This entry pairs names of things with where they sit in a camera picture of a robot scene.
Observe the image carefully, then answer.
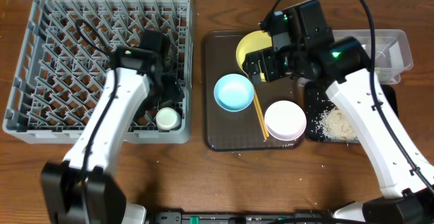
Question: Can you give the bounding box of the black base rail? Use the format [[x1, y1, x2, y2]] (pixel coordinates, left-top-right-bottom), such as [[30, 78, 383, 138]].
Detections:
[[144, 210, 331, 224]]

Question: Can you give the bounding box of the light blue bowl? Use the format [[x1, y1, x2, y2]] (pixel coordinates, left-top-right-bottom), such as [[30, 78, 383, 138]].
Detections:
[[213, 73, 255, 113]]

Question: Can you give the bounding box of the yellow plate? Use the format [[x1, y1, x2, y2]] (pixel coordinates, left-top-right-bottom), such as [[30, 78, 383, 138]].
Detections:
[[236, 31, 272, 74]]

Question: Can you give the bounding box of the clear plastic bin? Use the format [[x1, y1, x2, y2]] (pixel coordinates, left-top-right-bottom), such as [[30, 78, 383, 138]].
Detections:
[[333, 29, 414, 85]]

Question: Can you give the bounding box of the grey dish rack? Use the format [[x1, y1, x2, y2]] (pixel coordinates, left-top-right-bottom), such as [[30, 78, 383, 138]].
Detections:
[[3, 0, 195, 144]]

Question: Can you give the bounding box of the small white cup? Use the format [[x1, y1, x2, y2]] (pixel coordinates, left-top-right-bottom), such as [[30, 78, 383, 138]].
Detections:
[[156, 107, 181, 131]]

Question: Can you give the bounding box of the wooden chopstick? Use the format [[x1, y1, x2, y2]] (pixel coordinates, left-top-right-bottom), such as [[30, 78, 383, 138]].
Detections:
[[254, 81, 271, 139], [252, 81, 268, 141]]

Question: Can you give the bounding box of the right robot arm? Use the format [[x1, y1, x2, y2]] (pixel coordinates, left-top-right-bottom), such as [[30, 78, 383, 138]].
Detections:
[[236, 0, 433, 223]]

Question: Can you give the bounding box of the white pink bowl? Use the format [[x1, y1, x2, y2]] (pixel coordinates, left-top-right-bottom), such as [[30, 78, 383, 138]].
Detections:
[[264, 100, 307, 141]]

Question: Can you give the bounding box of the black waste tray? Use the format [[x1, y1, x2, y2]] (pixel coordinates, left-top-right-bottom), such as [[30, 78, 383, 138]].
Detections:
[[303, 80, 398, 144]]

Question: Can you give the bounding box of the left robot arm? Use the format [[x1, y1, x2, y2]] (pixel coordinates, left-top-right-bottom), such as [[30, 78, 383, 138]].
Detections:
[[41, 30, 184, 223]]

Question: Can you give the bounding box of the rice food waste pile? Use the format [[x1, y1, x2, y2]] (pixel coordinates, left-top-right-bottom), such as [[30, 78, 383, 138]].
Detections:
[[311, 92, 358, 143]]

